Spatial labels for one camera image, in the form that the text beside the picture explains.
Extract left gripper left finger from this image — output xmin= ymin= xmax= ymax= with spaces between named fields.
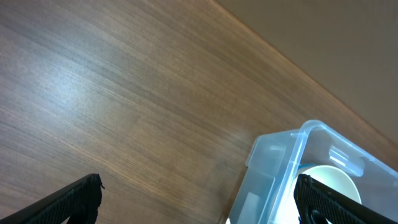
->
xmin=1 ymin=174 xmax=104 ymax=224

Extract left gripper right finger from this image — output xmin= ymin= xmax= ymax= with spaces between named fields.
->
xmin=294 ymin=174 xmax=397 ymax=224

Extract cream large bowl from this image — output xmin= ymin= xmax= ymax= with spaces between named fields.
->
xmin=275 ymin=165 xmax=361 ymax=224

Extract dark blue bowl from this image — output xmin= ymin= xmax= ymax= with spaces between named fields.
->
xmin=297 ymin=164 xmax=317 ymax=172

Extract clear plastic storage container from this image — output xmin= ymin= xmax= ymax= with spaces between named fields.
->
xmin=227 ymin=120 xmax=397 ymax=223

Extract white label in container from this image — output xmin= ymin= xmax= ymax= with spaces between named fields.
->
xmin=237 ymin=192 xmax=260 ymax=224

